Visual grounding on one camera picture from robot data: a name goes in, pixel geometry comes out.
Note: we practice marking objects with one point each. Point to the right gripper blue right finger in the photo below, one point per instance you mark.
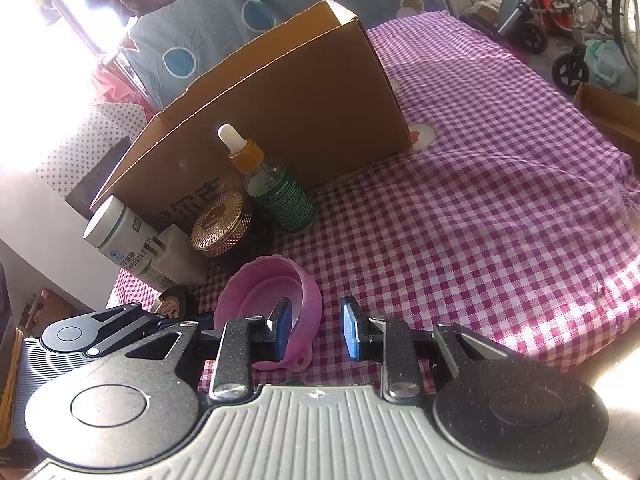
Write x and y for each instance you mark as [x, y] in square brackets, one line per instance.
[362, 337]

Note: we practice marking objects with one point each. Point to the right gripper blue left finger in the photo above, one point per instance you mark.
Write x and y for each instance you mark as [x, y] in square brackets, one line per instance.
[269, 335]

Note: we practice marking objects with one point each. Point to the pink plastic bowl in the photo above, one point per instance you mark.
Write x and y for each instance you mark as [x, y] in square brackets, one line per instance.
[257, 287]

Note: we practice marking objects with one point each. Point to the black electrical tape roll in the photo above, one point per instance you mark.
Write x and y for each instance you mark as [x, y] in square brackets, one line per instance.
[176, 302]

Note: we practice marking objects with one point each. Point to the white supplement bottle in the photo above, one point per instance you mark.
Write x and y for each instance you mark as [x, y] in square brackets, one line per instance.
[119, 234]

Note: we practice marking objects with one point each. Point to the white power adapter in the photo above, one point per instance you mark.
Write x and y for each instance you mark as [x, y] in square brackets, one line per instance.
[177, 260]

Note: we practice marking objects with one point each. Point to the gold lid dark jar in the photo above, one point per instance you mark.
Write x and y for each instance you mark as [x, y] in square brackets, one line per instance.
[224, 231]

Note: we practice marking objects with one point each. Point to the green dropper bottle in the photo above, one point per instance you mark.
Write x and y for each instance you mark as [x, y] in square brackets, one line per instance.
[268, 183]

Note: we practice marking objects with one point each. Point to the purple checkered tablecloth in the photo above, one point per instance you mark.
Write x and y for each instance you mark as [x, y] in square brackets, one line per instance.
[509, 214]

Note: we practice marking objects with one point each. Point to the polka dot white cloth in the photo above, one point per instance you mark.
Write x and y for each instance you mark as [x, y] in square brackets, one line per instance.
[107, 124]

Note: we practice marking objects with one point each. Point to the pink hanging garment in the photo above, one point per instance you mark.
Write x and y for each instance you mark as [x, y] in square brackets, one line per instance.
[109, 88]

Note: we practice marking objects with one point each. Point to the blue patterned bedsheet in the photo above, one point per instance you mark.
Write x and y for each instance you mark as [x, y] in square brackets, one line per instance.
[172, 46]

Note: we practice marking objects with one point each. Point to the brown cardboard box on floor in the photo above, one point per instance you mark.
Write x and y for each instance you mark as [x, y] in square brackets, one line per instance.
[616, 116]

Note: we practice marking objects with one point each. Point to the wheelchair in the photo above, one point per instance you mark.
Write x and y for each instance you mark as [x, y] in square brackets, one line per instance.
[583, 19]

